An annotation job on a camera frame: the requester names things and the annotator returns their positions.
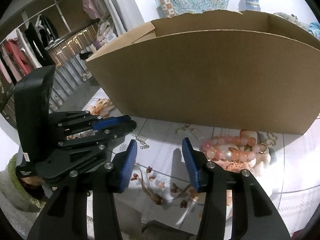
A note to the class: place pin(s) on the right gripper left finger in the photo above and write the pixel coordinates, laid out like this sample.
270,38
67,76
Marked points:
65,214

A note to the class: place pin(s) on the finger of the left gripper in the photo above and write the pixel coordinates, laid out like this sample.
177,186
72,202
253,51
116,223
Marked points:
106,130
79,121

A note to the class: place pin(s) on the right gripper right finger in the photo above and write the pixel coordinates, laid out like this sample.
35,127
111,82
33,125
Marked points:
254,214

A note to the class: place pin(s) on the left hand on handle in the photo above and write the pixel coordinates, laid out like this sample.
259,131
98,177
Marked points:
33,180

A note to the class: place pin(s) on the brown cardboard box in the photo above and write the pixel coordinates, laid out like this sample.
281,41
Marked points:
242,70

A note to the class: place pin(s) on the blue water dispenser bottle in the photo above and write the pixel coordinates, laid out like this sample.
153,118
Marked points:
252,5

